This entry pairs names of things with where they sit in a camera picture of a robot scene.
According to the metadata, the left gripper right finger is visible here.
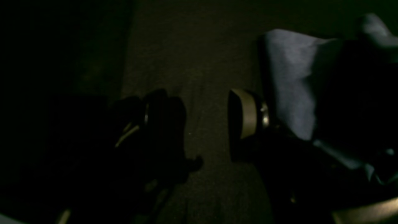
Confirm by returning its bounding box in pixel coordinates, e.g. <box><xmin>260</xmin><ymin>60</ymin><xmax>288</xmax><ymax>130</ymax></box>
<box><xmin>228</xmin><ymin>88</ymin><xmax>270</xmax><ymax>162</ymax></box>

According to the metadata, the black table cloth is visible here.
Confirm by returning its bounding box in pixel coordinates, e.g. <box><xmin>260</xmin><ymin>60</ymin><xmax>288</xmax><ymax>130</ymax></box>
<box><xmin>1</xmin><ymin>0</ymin><xmax>397</xmax><ymax>224</ymax></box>

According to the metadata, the blue grey t-shirt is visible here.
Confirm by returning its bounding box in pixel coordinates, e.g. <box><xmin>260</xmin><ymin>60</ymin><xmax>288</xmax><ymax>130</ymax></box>
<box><xmin>262</xmin><ymin>14</ymin><xmax>397</xmax><ymax>185</ymax></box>

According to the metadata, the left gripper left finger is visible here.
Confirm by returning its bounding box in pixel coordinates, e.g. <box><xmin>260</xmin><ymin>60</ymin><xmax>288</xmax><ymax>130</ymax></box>
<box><xmin>115</xmin><ymin>88</ymin><xmax>187</xmax><ymax>175</ymax></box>

